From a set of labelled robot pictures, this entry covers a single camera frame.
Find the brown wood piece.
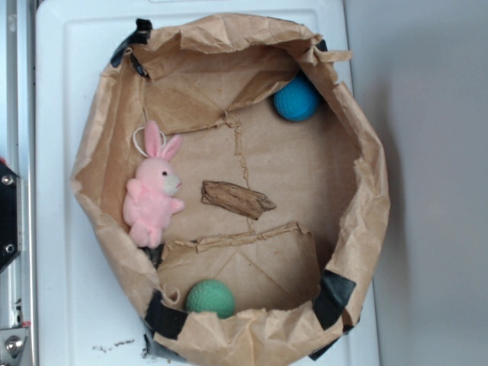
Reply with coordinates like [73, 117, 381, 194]
[201, 180, 277, 220]

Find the green dimpled ball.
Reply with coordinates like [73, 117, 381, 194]
[185, 280, 235, 319]

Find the white plastic tray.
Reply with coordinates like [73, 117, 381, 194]
[35, 1, 379, 365]

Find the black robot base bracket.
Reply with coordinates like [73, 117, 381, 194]
[0, 158, 21, 274]

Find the aluminium frame rail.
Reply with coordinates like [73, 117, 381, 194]
[1, 1, 39, 365]

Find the brown paper bag bin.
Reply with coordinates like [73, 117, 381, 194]
[72, 14, 390, 365]

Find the pink plush bunny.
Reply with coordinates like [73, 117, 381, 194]
[123, 120, 185, 249]

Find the blue dimpled ball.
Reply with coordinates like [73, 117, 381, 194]
[273, 73, 322, 121]

